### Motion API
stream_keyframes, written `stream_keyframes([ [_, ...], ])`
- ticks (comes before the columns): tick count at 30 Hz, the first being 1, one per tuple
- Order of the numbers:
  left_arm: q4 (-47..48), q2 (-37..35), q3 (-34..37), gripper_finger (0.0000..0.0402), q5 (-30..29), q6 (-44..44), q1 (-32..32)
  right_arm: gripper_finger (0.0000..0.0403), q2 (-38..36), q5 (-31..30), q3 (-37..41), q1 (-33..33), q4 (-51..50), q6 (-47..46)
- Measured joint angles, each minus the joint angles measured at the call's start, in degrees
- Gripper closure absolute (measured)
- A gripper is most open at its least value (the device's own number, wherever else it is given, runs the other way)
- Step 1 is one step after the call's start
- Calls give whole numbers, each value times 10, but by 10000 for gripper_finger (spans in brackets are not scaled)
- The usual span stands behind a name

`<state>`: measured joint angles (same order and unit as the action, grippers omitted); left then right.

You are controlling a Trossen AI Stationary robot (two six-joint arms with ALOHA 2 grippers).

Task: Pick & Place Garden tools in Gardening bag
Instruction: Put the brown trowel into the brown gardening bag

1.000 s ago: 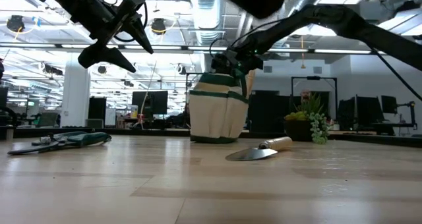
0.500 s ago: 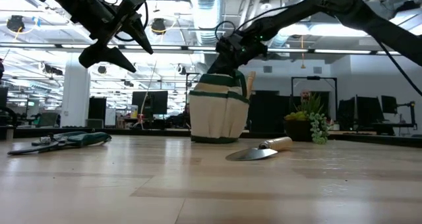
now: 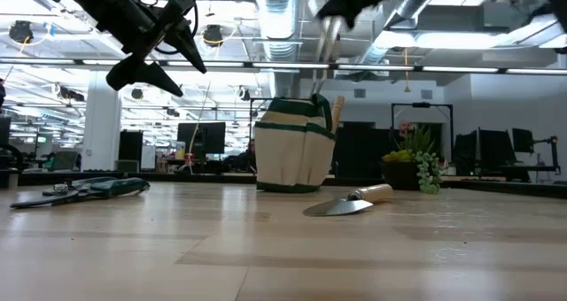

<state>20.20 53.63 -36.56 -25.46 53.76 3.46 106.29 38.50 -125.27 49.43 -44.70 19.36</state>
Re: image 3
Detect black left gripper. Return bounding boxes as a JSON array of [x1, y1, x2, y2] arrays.
[[99, 0, 208, 98]]

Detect wooden-handled metal trowel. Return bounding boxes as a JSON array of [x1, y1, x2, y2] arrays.
[[302, 183, 395, 218], [330, 95, 346, 135]]

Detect green-handled pruning shears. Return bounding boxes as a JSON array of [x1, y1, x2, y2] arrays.
[[9, 175, 151, 210]]

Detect black monitor on arm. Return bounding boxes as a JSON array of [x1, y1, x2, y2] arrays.
[[511, 127, 560, 170]]

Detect cream and green gardening bag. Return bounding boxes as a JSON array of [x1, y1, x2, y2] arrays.
[[253, 92, 338, 194]]

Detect black monitor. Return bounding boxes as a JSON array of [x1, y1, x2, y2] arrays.
[[452, 131, 480, 166], [478, 127, 518, 166], [176, 121, 227, 157]]

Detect black cabinet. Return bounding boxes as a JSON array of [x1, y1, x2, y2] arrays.
[[117, 129, 144, 164]]

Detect white pillar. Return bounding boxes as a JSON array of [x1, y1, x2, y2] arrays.
[[81, 81, 122, 173]]

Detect black partition panel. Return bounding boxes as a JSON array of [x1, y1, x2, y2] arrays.
[[332, 121, 454, 181]]

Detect potted succulent plant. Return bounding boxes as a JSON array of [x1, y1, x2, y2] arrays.
[[380, 123, 447, 196]]

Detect hanging black cord reel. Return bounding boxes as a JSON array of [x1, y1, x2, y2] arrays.
[[202, 24, 224, 49], [8, 19, 35, 44]]

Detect silver ventilation duct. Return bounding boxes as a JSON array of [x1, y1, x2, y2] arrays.
[[353, 0, 447, 66], [252, 0, 307, 99]]

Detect black rig frame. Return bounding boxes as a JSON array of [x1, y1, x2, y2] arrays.
[[389, 100, 454, 161]]

